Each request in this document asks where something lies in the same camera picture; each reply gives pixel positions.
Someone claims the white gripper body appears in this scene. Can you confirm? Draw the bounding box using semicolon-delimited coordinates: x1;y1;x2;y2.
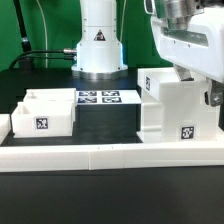
144;0;224;83

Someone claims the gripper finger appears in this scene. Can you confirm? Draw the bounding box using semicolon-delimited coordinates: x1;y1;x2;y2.
174;64;194;82
205;79;224;107

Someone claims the white drawer cabinet frame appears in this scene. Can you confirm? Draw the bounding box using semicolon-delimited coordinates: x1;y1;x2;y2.
137;67;220;143

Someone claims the white front drawer box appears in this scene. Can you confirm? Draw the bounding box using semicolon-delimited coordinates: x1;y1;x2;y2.
11;101;74;138

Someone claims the white drawer box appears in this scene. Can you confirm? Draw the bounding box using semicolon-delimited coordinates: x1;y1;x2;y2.
23;88;77;105
11;101;74;138

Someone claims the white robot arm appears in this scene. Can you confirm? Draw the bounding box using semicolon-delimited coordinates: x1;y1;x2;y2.
72;0;224;106

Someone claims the white rear drawer box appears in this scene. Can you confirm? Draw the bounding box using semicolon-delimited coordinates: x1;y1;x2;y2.
23;88;77;105

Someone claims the white fiducial marker sheet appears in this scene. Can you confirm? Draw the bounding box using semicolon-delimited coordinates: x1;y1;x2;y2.
77;90;141;105

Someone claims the black pole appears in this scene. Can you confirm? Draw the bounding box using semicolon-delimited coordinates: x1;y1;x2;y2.
13;0;31;52

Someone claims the white U-shaped border fence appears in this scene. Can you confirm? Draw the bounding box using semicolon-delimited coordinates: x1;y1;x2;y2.
0;114;224;172

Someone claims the white thin cable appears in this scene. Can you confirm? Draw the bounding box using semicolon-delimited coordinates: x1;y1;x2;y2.
35;0;49;50

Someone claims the black cable with connector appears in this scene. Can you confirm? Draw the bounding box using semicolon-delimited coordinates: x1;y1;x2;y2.
8;48;78;70

